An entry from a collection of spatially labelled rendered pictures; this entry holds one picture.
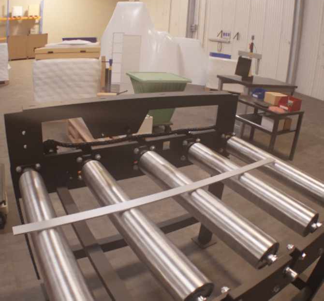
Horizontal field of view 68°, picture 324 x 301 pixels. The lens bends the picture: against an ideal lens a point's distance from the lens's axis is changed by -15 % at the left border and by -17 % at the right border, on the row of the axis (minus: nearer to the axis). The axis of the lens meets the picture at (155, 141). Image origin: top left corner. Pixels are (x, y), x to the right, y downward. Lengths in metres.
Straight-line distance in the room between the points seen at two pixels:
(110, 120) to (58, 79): 3.38
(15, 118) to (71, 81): 3.44
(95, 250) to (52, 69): 3.89
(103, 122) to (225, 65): 6.88
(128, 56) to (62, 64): 1.22
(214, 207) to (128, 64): 4.21
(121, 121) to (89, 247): 0.63
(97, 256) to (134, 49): 4.34
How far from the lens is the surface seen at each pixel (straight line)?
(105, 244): 1.66
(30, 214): 0.96
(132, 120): 1.34
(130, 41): 4.98
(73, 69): 4.54
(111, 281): 0.87
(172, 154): 1.55
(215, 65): 7.99
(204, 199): 1.04
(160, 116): 4.08
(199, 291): 0.74
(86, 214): 0.90
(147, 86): 3.79
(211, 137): 1.69
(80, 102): 1.22
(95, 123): 1.27
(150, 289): 1.84
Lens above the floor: 1.46
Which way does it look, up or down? 22 degrees down
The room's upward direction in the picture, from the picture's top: 4 degrees clockwise
